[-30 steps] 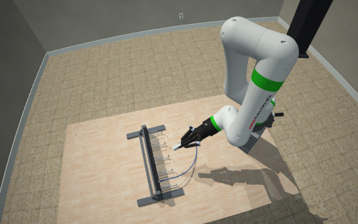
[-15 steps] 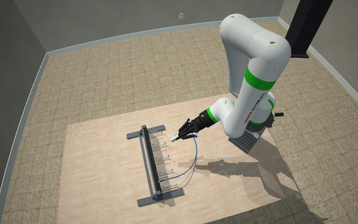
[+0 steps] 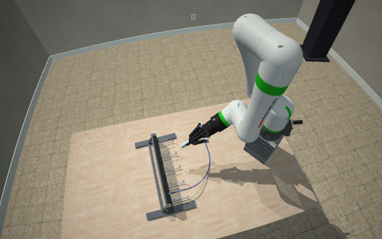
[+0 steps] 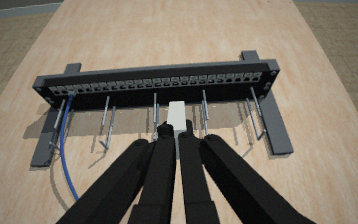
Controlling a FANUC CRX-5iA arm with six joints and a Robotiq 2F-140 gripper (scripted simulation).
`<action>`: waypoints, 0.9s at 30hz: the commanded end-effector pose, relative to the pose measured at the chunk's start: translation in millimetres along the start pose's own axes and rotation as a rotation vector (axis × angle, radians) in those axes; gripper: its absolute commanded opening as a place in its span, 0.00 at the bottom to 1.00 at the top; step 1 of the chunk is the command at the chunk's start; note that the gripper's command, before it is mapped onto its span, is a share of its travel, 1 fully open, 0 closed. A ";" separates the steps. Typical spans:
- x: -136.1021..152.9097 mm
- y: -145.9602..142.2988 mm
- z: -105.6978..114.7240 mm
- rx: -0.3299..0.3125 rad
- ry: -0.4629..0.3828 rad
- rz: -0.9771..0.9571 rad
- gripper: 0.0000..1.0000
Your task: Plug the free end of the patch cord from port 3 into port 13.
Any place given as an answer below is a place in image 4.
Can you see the blue patch cord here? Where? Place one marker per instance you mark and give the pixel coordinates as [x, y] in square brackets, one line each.
[62, 152]

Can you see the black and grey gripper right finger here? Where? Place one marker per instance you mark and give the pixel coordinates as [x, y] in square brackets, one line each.
[251, 197]

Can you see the dark grey patch panel rack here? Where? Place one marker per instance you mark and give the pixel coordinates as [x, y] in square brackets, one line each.
[154, 86]

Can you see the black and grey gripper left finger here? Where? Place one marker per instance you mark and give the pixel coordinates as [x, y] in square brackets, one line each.
[107, 200]

